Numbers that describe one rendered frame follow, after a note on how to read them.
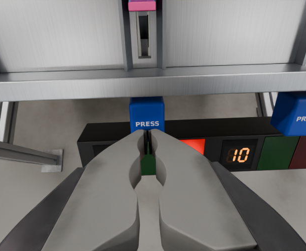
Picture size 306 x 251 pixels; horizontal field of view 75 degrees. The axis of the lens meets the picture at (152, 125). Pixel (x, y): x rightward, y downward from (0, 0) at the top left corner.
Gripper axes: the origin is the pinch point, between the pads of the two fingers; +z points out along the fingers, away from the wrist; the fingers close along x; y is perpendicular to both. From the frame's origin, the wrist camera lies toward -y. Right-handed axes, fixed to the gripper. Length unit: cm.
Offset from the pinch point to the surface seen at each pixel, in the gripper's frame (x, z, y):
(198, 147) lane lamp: 4.3, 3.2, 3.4
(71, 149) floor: -33, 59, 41
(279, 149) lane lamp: 11.3, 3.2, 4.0
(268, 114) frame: 32, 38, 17
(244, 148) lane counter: 8.2, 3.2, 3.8
